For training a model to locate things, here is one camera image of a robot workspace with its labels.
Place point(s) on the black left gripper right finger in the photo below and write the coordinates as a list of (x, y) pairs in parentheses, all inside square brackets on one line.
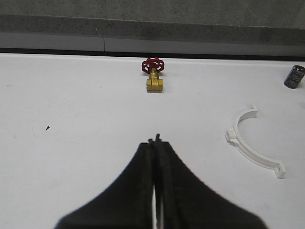
[(183, 201)]

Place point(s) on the grey stone countertop ledge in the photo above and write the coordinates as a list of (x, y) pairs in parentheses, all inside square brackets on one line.
[(233, 27)]

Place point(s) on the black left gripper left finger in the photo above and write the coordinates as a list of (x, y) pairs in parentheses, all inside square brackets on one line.
[(126, 203)]

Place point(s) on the white pipe clamp half left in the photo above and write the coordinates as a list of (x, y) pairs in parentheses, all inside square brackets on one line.
[(234, 137)]

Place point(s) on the black cylindrical capacitor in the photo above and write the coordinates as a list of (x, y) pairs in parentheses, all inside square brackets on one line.
[(294, 77)]

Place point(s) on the brass valve red handle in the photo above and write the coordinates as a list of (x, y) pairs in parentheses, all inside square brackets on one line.
[(153, 66)]

